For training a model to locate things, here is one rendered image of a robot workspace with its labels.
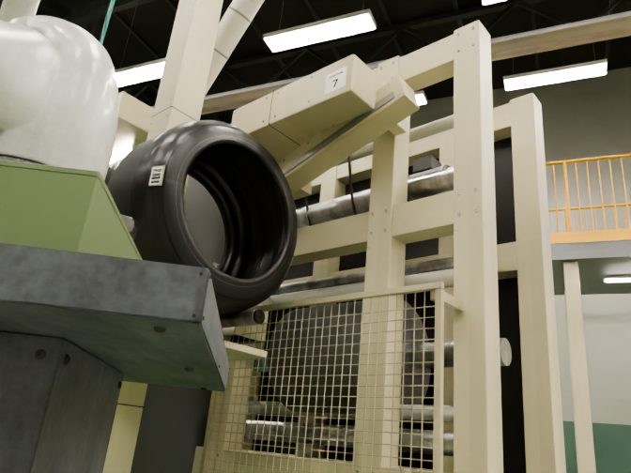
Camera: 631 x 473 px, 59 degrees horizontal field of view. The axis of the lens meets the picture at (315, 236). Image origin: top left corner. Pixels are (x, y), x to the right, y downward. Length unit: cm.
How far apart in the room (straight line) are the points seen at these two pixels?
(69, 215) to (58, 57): 27
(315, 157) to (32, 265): 167
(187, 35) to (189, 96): 25
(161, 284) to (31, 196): 17
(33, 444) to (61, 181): 21
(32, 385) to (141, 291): 17
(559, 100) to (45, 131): 1221
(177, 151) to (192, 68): 72
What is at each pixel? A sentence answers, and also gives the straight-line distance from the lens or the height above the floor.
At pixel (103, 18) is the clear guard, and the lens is 249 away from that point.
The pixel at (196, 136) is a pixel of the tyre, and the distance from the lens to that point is 164.
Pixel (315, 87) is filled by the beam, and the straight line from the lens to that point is 198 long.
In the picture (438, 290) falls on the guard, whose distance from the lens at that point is 153.
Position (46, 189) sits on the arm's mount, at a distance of 52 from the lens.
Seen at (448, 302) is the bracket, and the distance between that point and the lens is 159.
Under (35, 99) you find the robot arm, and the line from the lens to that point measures 69.
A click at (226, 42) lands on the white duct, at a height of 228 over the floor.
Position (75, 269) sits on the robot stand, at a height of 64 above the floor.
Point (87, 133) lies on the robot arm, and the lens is 70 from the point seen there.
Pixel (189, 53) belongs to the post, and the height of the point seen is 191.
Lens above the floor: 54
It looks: 21 degrees up
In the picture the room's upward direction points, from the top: 6 degrees clockwise
